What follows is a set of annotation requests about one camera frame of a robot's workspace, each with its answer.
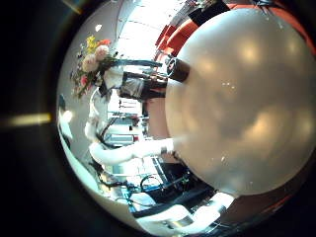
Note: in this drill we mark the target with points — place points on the mixed flower bouquet green wrap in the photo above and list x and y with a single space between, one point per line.
94 62

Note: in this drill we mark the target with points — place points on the red chair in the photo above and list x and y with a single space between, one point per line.
163 36

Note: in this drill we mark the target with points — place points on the dark cylindrical vase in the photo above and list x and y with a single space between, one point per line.
179 69

